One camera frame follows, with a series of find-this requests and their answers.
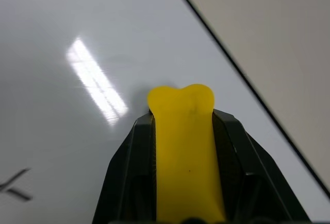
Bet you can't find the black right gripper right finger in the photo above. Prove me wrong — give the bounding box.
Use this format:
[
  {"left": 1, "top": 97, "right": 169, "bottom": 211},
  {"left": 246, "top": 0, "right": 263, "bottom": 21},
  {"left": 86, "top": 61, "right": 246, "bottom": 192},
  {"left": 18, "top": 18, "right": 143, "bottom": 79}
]
[{"left": 211, "top": 108, "right": 311, "bottom": 224}]

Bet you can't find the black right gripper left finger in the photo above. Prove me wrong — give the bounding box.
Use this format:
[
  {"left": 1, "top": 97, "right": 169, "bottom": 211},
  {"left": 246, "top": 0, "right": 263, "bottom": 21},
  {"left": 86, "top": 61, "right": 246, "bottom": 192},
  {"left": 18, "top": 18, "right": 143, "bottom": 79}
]
[{"left": 92, "top": 112, "right": 157, "bottom": 224}]

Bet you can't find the white whiteboard with black edge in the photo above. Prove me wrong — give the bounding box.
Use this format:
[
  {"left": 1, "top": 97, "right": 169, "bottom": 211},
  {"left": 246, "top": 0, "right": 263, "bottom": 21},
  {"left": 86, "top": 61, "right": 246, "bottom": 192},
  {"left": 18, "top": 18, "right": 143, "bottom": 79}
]
[{"left": 0, "top": 0, "right": 330, "bottom": 224}]

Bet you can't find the yellow bone-shaped eraser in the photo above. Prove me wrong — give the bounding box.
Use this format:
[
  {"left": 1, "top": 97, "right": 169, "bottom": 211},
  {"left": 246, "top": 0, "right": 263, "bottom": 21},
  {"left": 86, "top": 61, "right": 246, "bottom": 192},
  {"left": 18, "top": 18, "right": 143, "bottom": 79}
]
[{"left": 147, "top": 82, "right": 227, "bottom": 222}]

